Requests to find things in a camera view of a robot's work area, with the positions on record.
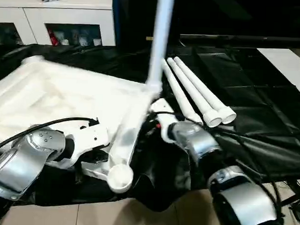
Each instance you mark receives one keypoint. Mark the white plastic table leg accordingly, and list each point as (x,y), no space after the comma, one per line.
(160,38)
(180,94)
(206,87)
(195,92)

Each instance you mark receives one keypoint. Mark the white plastic table top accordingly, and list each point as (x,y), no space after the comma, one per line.
(56,96)

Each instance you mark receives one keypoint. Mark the small yellow tag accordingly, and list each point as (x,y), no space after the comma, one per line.
(149,39)

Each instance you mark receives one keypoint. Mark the black plastic mat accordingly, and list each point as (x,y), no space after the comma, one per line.
(260,97)

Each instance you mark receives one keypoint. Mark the black bar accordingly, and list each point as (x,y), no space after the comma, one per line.
(243,39)

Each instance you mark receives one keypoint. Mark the red bottle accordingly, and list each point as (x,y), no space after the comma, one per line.
(52,37)

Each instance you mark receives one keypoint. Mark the white cabinet with glass doors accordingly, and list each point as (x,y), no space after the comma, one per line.
(69,17)

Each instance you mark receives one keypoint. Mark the black stand foot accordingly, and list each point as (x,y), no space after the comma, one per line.
(295,198)

